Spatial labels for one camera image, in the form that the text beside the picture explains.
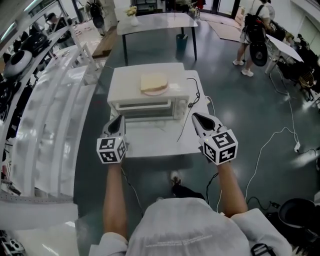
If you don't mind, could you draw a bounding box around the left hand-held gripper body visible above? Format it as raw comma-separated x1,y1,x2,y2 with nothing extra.
96,136,129,165

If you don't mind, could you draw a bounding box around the thin white table cable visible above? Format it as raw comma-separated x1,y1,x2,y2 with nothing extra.
204,94,217,117

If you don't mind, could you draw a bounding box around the small white table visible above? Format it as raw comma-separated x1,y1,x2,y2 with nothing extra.
109,69,214,159

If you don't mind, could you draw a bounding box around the white oven door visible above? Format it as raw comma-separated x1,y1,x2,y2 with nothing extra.
116,98,175,120

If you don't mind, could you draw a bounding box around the person's black trouser leg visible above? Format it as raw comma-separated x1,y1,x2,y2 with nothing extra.
171,183,206,201

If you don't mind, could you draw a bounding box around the pink plate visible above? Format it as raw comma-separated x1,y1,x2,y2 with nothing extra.
140,86,169,97

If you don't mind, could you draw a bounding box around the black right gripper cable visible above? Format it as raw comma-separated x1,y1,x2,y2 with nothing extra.
205,171,220,204

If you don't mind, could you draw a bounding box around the person's left forearm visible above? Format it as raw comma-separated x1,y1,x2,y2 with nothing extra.
102,162,130,242

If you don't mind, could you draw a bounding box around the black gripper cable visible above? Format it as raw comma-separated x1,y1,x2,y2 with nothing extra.
120,166,145,217
205,171,220,204

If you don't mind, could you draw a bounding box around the white oven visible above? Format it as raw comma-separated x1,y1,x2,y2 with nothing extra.
107,62,190,121

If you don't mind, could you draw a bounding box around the black power cable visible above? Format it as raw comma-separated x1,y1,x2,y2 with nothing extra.
176,77,201,143

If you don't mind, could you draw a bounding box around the flat cardboard sheet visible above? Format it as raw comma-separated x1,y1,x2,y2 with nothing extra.
199,12,243,43

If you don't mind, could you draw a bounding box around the black floor cable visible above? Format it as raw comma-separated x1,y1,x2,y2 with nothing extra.
246,196,280,212

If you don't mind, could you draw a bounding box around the white table with black legs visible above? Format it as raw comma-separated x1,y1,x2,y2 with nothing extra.
116,12,199,67

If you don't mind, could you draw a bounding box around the brown wooden platform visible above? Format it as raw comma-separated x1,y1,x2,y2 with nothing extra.
91,24,119,59

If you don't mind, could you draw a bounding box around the teal waste bin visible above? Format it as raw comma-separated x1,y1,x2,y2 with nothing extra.
175,33,189,53

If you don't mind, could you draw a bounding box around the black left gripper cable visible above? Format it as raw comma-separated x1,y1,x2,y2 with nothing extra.
120,166,145,217

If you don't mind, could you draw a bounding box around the white floor cable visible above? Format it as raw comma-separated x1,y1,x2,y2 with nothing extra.
244,94,301,201

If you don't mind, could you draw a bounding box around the white desk with thin legs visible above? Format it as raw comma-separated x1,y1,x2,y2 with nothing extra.
265,33,305,75

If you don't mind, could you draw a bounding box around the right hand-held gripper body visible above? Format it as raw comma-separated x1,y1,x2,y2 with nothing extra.
198,128,238,166

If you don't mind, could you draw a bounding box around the black round floor device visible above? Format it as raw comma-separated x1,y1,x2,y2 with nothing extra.
278,198,318,230

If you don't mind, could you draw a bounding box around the cardboard box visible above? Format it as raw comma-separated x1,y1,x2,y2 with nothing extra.
233,6,245,26

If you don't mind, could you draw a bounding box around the person's right shoe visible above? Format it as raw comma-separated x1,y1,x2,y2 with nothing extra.
170,170,183,186

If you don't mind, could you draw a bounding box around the black strap buckle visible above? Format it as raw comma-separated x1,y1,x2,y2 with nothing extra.
250,242,276,256

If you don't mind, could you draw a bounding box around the black round shelf device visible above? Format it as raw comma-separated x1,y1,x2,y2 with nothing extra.
21,33,52,56

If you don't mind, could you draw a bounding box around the black office chair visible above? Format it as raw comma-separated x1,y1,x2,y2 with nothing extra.
269,57,320,101

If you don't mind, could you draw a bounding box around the bread slice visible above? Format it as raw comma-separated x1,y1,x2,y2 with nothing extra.
139,72,169,92

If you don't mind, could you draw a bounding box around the white round device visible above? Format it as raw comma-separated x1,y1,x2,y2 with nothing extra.
3,49,35,79

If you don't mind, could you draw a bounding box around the person's light grey t-shirt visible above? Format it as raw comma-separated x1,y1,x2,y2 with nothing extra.
88,197,294,256

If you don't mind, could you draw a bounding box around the white metal shelf rack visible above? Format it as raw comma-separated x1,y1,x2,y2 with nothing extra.
0,0,102,203

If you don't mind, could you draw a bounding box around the person's right forearm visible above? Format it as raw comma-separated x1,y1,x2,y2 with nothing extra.
216,162,249,219

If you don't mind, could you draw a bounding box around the white vase with flowers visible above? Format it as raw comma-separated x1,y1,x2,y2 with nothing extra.
124,5,140,27

